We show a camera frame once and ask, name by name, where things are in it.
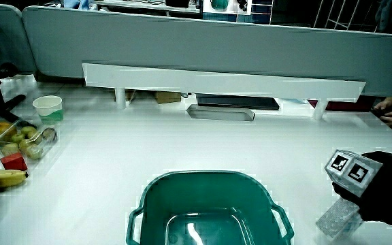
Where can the person's right hand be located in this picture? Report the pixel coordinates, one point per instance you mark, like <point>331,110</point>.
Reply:
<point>386,190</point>

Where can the clear plastic sponge block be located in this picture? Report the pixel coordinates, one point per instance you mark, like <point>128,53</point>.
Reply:
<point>335,219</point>

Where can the white desk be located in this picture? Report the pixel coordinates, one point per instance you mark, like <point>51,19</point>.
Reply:
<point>114,163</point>

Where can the dark red flat item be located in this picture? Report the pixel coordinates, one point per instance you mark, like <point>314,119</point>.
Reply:
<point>339,105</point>

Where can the black keyboard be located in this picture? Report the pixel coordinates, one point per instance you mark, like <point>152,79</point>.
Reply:
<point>237,102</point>

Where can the white metal rack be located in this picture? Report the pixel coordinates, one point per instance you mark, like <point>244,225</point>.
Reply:
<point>335,15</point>

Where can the grey metal tray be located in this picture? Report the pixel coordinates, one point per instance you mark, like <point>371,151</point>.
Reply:
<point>220,114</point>

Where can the green plastic basin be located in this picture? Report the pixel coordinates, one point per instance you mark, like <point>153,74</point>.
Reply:
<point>199,194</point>

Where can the white desktop riser shelf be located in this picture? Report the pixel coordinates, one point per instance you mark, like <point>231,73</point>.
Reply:
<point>216,81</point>

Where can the brown cardboard box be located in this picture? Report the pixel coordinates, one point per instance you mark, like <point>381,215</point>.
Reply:
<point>167,97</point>

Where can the large grey partition panel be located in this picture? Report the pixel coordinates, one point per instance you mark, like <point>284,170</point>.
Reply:
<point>182,41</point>

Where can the brown kiwi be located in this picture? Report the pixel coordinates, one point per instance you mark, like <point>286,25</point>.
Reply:
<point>49,134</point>

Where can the clear plastic fruit container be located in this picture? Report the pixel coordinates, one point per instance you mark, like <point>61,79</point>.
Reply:
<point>46,144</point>

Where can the white green paper cup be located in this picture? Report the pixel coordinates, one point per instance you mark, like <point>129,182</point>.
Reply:
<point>49,109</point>

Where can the green apple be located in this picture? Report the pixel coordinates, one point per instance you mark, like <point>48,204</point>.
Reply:
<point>17,137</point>
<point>10,149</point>
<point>28,130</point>
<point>34,152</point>
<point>25,144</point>

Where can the red block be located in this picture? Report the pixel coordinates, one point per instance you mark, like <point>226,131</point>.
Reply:
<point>14,162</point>

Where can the yellow banana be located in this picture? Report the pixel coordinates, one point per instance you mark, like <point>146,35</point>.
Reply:
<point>7,177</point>

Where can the small grey partition panel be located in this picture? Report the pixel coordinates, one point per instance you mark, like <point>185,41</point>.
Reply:
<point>9,37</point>

